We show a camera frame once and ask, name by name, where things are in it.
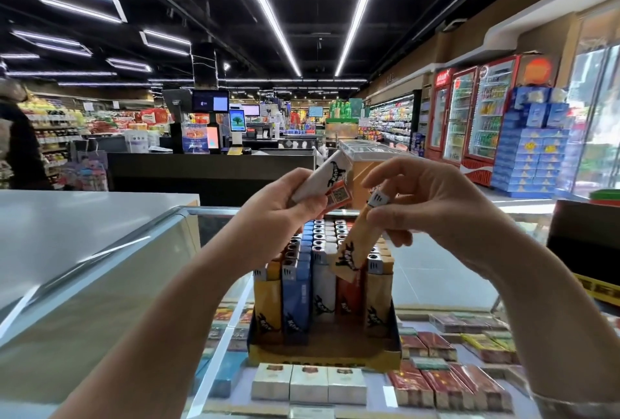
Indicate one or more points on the long ceiling light strip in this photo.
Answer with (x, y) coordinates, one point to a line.
(266, 12)
(360, 12)

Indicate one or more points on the person's right forearm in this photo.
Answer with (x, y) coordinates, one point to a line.
(552, 327)

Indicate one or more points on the grocery rack with bottles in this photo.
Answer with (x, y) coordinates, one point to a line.
(58, 133)

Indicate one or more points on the person's left forearm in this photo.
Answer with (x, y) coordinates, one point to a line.
(145, 356)

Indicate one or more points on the row of cigarette packs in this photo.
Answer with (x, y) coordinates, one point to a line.
(310, 385)

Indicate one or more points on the black checkout monitor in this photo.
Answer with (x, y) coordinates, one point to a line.
(210, 102)

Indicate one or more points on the black yellow display box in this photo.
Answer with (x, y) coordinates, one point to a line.
(586, 239)

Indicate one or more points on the orange round sign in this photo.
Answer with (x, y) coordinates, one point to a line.
(538, 70)

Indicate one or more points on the stack of blue cartons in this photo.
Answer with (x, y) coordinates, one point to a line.
(531, 142)

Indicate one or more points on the person's right hand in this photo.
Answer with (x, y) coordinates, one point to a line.
(446, 205)

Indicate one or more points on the small checkout screen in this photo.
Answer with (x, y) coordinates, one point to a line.
(237, 120)

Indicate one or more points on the person's left hand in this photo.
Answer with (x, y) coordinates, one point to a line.
(266, 230)

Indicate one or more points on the hanging plastic bags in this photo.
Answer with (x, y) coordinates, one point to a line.
(87, 170)

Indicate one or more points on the red drink fridge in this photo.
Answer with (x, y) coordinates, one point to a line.
(489, 118)
(439, 113)
(459, 115)

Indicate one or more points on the grey white patterned lighter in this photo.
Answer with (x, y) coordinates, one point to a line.
(325, 173)
(354, 254)

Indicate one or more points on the blue yellow lighter display box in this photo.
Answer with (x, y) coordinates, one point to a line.
(325, 346)

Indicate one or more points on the glass entrance doors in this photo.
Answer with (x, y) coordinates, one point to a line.
(596, 104)

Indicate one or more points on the row of grey white lighters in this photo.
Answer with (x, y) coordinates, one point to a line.
(324, 297)

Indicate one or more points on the open refrigerated chiller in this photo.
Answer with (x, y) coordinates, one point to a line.
(392, 121)

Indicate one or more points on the row of red brown lighters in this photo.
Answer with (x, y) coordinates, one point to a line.
(350, 302)

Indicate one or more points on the row of blue lighters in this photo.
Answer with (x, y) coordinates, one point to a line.
(296, 312)

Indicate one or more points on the brown cardboard carton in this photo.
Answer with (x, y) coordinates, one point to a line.
(368, 154)

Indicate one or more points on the red green container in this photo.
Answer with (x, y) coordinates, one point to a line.
(605, 196)

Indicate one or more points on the blue poster screen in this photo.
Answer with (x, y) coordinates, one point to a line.
(196, 138)

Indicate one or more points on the row of tan lighters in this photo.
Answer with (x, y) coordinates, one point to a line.
(379, 297)

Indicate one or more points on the row of yellow lighters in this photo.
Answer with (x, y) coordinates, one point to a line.
(268, 307)

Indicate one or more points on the black checkout counter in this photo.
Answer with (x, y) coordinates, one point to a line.
(194, 176)

